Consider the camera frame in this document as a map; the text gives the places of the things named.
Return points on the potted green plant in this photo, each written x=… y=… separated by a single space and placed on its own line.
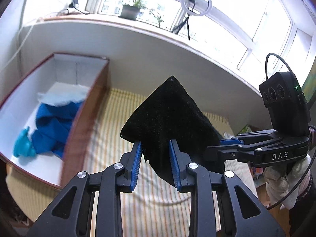
x=131 y=12

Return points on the black knitted cloth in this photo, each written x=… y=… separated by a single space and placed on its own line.
x=169 y=113

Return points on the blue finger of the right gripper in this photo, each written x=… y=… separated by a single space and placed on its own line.
x=229 y=142

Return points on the teal collapsible silicone cup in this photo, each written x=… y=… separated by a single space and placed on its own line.
x=23 y=146

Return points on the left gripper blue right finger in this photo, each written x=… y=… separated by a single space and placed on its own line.
x=182 y=168

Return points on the white fluffy cloth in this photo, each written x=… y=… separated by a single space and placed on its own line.
x=61 y=94

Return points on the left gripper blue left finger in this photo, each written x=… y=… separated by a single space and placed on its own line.
x=130 y=166

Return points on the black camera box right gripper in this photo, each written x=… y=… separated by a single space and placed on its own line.
x=286 y=104

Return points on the blue cloth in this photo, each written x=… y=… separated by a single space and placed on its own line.
x=53 y=125

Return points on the striped yellow mat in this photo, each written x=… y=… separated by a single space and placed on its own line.
x=155 y=208

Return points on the white ring light tripod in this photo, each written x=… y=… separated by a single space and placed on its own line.
x=192 y=8

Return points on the red white storage box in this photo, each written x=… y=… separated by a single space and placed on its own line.
x=20 y=108

